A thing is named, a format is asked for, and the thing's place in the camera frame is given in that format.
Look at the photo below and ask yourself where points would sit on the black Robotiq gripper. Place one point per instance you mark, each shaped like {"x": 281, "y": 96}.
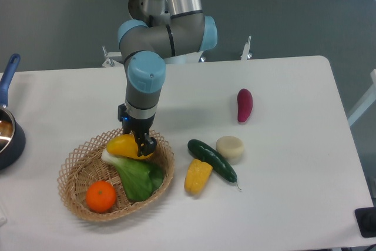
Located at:
{"x": 146, "y": 144}

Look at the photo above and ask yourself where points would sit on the purple sweet potato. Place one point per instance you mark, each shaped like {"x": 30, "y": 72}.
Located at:
{"x": 244, "y": 105}

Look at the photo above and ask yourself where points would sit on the orange tangerine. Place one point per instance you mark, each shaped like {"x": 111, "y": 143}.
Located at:
{"x": 100, "y": 196}

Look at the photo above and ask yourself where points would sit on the blue saucepan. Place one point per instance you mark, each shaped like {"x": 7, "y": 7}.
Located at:
{"x": 13, "y": 138}

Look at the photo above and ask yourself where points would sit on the green bok choy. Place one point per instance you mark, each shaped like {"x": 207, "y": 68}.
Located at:
{"x": 139, "y": 179}

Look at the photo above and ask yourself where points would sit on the cream round cake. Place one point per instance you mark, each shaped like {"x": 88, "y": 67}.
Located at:
{"x": 231, "y": 148}

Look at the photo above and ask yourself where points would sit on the yellow bell pepper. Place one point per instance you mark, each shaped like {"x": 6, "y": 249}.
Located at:
{"x": 197, "y": 176}

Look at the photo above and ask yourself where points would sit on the white frame at right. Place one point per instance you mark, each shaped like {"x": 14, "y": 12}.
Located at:
{"x": 363, "y": 103}

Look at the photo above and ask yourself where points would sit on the dark green cucumber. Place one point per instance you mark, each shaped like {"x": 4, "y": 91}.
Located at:
{"x": 206, "y": 153}

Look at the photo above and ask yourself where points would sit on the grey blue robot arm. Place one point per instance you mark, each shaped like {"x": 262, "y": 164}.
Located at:
{"x": 162, "y": 29}

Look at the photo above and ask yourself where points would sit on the woven wicker basket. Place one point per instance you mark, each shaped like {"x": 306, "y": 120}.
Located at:
{"x": 84, "y": 167}

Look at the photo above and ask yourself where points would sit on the black device at edge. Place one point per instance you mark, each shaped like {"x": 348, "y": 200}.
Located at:
{"x": 366, "y": 218}

